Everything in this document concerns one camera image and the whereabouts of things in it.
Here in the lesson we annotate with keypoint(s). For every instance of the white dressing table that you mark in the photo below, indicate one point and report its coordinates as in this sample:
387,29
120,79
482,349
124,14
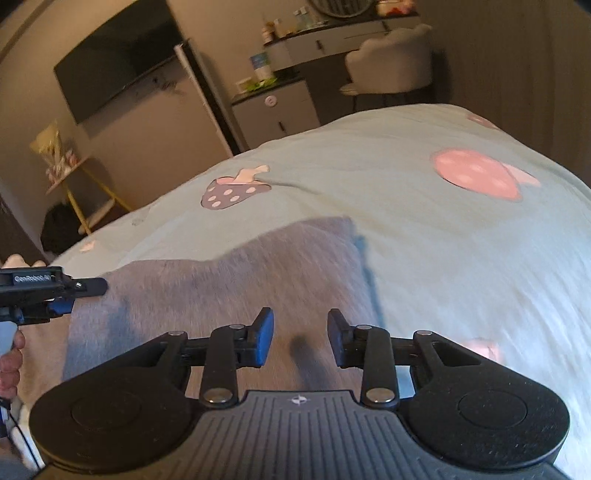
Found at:
329,41

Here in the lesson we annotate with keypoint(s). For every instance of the black wall television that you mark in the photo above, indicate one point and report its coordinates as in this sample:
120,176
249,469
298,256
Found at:
131,44

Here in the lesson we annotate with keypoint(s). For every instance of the black bag on floor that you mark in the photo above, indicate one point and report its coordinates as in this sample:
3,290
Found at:
60,229

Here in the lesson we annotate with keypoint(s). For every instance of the grey sweatpants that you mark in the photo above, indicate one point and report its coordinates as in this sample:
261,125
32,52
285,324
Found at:
301,271

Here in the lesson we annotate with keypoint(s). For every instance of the light blue mushroom duvet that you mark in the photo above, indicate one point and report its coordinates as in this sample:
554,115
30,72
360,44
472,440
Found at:
466,232

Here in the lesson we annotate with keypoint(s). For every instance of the white fluffy chair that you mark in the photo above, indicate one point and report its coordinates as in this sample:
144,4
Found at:
396,64

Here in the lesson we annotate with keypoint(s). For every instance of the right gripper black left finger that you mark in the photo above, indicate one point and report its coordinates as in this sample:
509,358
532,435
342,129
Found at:
224,352

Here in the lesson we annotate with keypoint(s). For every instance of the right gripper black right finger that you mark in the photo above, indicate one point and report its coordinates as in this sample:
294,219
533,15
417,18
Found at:
373,350

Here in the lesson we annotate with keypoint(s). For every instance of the white low cabinet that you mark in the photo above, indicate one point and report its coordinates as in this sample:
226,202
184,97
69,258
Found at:
276,112

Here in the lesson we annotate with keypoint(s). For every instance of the yellow snack bag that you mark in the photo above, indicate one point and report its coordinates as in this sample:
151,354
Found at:
48,145

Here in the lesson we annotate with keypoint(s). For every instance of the yellow legged side table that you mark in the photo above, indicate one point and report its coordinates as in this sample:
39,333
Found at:
85,188

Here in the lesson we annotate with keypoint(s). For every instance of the blue white canister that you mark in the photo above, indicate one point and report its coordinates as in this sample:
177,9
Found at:
261,67

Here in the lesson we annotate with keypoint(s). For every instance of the person's left hand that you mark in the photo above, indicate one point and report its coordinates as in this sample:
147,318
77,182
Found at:
12,361

